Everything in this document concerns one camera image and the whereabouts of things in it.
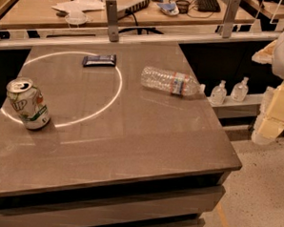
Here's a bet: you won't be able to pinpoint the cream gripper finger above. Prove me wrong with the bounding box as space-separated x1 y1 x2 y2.
260 82 284 123
252 114 284 145

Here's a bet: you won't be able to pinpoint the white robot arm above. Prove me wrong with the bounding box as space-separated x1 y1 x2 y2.
252 31 284 145

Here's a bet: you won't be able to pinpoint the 7up soda can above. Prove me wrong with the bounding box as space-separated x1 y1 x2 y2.
6 77 51 130

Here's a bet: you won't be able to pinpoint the left hand sanitizer bottle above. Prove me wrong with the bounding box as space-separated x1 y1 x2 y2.
210 80 227 105

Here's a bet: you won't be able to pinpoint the clear plastic water bottle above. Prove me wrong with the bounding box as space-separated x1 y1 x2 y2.
141 66 201 97

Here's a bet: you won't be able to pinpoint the black computer keyboard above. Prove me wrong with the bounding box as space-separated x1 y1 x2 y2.
195 0 221 12

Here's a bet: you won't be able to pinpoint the blue white packet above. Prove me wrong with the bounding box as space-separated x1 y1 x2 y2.
157 3 179 16

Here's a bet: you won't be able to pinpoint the upper cabinet drawer front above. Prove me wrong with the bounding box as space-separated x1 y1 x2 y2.
0 185 225 227

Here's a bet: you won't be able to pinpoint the white papers on desk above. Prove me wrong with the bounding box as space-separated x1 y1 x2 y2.
52 0 105 12

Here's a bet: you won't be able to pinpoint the white face mask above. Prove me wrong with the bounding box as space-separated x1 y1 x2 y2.
65 10 88 25

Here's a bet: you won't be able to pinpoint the right grey metal post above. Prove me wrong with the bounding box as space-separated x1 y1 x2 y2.
220 0 241 38

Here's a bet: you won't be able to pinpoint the grey metal post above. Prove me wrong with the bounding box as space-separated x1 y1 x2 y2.
106 0 119 42
220 0 241 38

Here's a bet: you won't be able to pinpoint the left grey metal post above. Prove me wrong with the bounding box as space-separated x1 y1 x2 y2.
106 0 119 42

